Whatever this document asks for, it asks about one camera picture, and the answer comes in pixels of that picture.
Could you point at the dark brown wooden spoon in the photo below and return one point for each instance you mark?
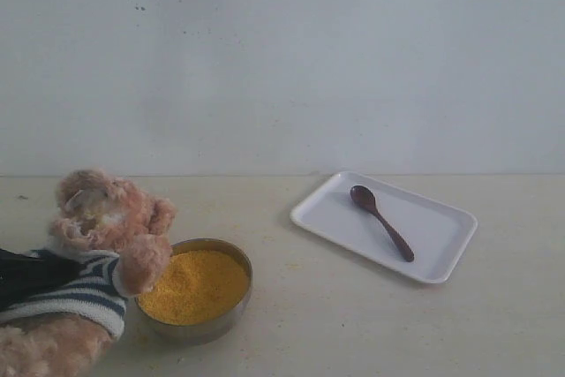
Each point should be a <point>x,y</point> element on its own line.
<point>365,199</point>

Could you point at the white rectangular plastic tray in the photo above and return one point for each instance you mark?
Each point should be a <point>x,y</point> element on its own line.
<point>437,233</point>

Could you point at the steel bowl of yellow millet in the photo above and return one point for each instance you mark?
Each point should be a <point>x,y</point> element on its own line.
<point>202,294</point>

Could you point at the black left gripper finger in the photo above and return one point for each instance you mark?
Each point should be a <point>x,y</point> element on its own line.
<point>25,275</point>

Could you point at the tan teddy bear striped sweater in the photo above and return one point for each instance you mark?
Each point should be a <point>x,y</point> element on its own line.
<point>119,234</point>

